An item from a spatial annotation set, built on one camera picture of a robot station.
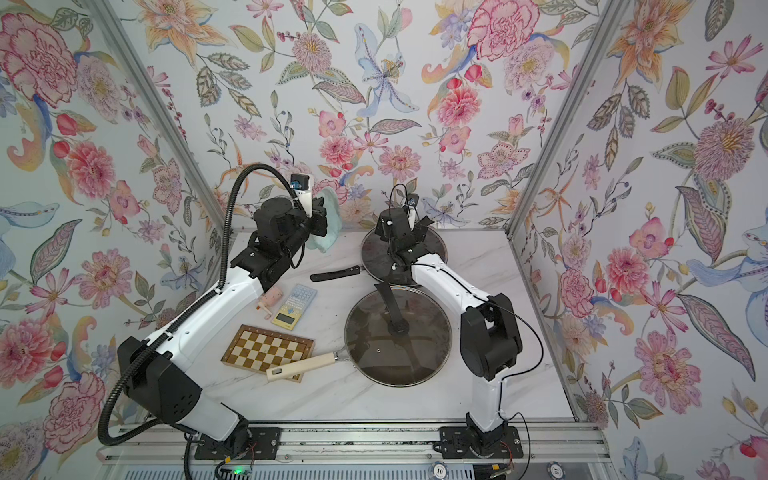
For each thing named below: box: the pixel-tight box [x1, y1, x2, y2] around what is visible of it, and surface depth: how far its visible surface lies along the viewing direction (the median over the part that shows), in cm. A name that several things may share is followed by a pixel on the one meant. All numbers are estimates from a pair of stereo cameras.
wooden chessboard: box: [220, 324, 315, 383], surface depth 88 cm
